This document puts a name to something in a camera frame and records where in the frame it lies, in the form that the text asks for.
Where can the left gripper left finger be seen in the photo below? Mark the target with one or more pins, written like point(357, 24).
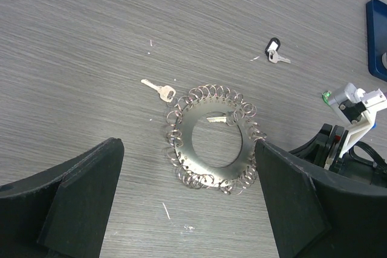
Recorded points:
point(62, 211)

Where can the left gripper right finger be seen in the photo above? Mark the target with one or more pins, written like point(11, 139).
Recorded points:
point(317, 213)

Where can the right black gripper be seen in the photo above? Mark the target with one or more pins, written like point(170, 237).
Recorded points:
point(361, 163)

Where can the key with green tag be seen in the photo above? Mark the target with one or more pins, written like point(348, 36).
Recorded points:
point(325, 96)

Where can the metal disc with keyrings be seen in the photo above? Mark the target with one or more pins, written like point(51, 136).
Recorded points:
point(208, 155)

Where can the silver key inside disc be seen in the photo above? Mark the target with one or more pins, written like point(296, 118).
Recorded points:
point(226, 118)

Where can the key with black tag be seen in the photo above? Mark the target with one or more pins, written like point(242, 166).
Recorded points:
point(271, 51)

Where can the blue tray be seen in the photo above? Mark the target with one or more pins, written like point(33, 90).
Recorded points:
point(376, 38)

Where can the plain silver key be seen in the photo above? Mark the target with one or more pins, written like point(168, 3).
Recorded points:
point(166, 92)

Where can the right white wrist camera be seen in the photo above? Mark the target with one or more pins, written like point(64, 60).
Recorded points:
point(357, 109)

